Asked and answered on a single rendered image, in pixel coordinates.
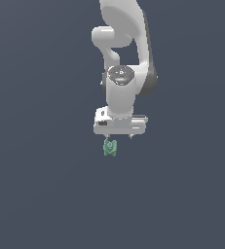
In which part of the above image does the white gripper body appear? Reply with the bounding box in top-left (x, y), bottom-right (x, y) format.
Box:
top-left (93, 107), bottom-right (149, 136)

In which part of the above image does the small green object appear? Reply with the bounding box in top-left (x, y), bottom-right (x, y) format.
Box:
top-left (102, 138), bottom-right (118, 158)

